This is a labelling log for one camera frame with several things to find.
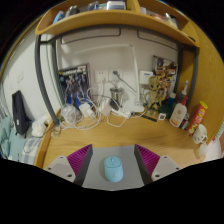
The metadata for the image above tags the small white charger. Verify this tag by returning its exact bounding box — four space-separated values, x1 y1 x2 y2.
79 102 93 118

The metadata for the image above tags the white wall box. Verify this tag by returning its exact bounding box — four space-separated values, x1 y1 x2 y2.
139 69 154 85

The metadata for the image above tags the black power adapter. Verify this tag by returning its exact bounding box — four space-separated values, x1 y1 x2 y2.
109 99 121 111

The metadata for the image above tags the white pump lotion bottle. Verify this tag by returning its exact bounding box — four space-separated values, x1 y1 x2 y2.
169 95 189 128

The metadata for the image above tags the metal cup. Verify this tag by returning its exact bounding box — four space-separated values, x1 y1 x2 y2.
110 87 124 106

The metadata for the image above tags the light blue computer mouse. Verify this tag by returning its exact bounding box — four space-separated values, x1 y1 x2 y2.
103 155 124 183

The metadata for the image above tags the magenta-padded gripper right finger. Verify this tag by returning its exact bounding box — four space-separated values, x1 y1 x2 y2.
134 143 183 185

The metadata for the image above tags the dark grey metal desk frame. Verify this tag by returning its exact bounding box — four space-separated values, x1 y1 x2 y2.
34 24 201 126

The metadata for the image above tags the blue robot model box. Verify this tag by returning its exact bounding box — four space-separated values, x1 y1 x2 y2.
58 63 93 109

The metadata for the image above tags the clear plastic container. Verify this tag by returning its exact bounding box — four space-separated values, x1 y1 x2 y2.
194 142 209 159

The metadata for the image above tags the wooden shelf unit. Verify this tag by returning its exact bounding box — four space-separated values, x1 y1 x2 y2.
34 0 201 48

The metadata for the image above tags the light blue bedding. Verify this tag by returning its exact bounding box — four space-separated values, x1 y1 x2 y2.
0 116 43 165

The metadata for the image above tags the white power strip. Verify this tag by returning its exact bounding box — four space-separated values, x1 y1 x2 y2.
109 108 132 119

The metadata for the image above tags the white cable bundle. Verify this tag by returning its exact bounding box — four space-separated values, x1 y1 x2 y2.
51 87 148 132

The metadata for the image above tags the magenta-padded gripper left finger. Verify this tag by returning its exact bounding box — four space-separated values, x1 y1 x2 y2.
43 143 94 187

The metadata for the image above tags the clear glass jar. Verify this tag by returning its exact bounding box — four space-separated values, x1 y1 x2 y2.
60 103 78 124

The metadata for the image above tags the large white power adapter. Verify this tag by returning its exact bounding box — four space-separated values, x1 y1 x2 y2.
99 99 113 116

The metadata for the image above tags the brown tree figurine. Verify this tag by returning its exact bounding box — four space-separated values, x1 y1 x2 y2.
145 75 167 113

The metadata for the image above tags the black plugged cable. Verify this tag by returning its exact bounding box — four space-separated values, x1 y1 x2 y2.
112 69 138 94

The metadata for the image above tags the blue packet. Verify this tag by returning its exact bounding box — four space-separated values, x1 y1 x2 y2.
179 118 189 129

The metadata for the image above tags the grey mouse pad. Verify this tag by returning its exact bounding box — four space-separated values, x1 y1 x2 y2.
81 144 148 192

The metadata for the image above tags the red chips can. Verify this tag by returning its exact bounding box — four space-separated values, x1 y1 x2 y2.
186 100 209 136

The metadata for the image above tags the white printed mug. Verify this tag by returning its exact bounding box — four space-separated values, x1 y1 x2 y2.
192 123 209 145

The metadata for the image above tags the white wall socket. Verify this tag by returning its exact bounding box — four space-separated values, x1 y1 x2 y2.
94 69 109 84
108 69 124 83

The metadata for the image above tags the colourful figure box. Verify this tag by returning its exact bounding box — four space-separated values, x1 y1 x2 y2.
152 55 179 88

